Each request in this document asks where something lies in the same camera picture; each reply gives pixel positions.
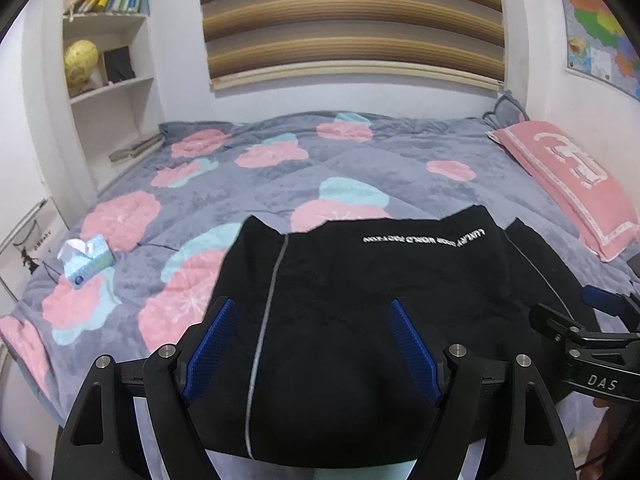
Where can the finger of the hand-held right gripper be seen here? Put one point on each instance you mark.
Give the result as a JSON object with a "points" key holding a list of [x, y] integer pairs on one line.
{"points": [[607, 300], [552, 322]]}

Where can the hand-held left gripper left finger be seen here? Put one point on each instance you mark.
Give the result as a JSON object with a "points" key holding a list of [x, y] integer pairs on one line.
{"points": [[212, 350]]}

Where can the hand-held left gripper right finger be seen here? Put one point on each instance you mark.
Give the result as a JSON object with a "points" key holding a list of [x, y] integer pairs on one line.
{"points": [[412, 350]]}

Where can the black hoodie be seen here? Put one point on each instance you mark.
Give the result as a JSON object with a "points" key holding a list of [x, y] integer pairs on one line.
{"points": [[350, 285]]}

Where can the person's right hand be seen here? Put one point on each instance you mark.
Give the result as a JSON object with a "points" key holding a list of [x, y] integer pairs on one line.
{"points": [[605, 425]]}

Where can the pink pillow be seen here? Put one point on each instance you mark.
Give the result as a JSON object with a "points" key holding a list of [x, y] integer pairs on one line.
{"points": [[560, 170]]}

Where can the blue tissue box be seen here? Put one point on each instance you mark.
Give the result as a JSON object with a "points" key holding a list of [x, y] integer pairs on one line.
{"points": [[90, 265]]}

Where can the grey floral blanket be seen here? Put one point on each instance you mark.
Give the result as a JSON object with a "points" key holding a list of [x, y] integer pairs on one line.
{"points": [[250, 180]]}

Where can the white fabric hamper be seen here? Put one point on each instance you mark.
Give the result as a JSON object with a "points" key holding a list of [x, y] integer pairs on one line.
{"points": [[30, 245]]}

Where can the grey pillow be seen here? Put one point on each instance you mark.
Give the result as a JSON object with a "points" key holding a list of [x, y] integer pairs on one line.
{"points": [[507, 110]]}

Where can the stack of flat books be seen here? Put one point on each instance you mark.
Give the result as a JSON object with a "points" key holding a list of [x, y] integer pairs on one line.
{"points": [[135, 147]]}

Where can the black box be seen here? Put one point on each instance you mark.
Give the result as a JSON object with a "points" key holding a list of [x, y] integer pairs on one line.
{"points": [[119, 64]]}

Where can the yellow globe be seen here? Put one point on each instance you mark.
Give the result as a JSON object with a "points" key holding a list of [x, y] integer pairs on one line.
{"points": [[80, 60]]}

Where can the brown striped window blind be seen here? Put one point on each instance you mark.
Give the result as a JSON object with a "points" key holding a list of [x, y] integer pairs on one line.
{"points": [[350, 20]]}

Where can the colourful wall map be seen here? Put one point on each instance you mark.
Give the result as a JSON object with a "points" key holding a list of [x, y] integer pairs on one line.
{"points": [[600, 25]]}

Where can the white wall shelf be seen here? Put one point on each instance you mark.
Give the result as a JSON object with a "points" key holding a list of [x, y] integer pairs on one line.
{"points": [[107, 85]]}

